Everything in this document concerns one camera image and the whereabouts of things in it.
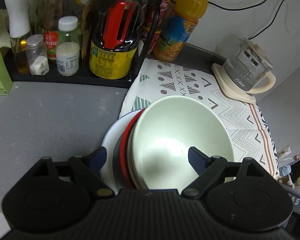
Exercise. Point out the white plate with blue logo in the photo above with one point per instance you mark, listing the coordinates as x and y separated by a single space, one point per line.
109 142

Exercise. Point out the orange juice bottle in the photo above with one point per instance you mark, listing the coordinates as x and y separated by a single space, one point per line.
178 29

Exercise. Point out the patterned table cloth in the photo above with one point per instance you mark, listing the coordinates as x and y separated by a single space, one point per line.
244 122

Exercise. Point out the red and black bowl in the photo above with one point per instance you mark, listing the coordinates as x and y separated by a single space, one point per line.
122 175

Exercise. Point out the cream kettle base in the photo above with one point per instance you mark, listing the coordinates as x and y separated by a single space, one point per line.
228 87

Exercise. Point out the upper red drink can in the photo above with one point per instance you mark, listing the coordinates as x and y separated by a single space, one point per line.
163 9

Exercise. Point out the pale green bowl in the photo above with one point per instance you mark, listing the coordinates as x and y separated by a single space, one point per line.
135 178
163 135

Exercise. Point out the small white cap jar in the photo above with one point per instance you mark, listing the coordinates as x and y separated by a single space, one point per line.
68 46

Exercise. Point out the black metal spice rack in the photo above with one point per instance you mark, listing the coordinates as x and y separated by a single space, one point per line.
84 76

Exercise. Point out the glass kettle with cream handle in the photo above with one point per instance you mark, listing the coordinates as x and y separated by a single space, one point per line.
249 69

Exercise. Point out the dark soy sauce jug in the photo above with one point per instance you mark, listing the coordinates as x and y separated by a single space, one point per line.
114 37

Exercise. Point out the green cap sauce bottle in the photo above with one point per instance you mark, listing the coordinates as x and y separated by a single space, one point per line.
53 11

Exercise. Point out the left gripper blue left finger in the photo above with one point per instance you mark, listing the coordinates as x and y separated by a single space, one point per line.
87 171

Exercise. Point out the small glass salt shaker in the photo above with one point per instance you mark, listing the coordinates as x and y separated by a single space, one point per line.
37 55

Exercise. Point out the white cap oil bottle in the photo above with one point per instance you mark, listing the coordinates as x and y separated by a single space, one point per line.
19 31

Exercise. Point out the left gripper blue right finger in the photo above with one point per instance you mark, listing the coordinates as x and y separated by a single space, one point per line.
209 169

